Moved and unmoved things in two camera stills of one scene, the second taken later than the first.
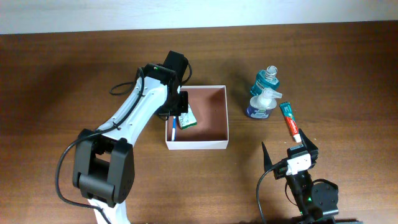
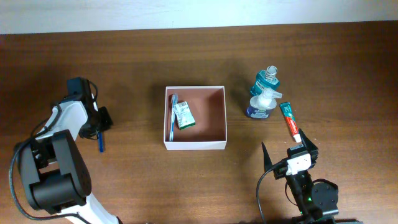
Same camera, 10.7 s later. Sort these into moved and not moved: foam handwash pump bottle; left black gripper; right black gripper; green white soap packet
Moved: left black gripper
Not moved: foam handwash pump bottle; right black gripper; green white soap packet
